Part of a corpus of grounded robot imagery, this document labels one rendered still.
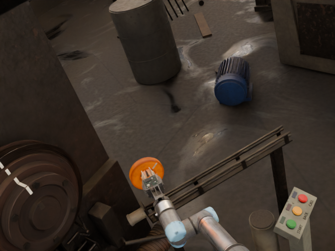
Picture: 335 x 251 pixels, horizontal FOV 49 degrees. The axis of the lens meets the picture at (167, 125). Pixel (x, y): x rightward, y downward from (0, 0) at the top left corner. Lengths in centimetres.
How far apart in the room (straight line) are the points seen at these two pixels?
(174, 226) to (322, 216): 128
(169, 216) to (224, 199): 123
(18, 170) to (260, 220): 110
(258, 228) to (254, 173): 100
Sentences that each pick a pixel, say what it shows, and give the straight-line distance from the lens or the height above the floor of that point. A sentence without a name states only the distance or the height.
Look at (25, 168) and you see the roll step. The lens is 135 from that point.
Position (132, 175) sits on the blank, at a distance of 160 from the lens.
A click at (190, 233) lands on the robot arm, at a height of 78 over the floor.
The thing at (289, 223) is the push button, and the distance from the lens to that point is 170.
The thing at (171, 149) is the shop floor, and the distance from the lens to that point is 315.
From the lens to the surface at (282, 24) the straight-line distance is 364.
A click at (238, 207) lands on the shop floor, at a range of 257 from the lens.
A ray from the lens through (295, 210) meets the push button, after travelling 174.
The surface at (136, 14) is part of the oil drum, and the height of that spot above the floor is 82.
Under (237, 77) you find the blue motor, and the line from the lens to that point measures 323.
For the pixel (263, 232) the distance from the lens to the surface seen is 182.
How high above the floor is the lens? 198
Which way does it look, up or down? 35 degrees down
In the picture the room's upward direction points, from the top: 20 degrees counter-clockwise
